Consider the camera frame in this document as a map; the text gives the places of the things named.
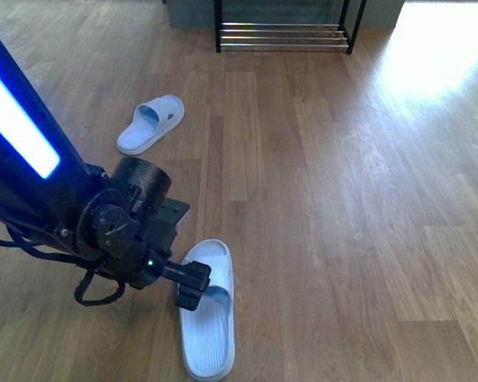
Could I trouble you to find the light blue slipper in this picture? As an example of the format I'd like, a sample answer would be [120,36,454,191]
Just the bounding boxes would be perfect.
[116,95,185,155]
[179,239,236,381]

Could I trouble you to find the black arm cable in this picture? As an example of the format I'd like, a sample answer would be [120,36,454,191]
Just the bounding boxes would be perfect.
[0,222,128,307]

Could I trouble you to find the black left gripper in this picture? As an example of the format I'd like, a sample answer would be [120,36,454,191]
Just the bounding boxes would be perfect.
[73,186,213,312]

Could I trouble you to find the black metal shoe rack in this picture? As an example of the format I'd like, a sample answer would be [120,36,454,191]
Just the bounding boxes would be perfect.
[214,1,367,55]

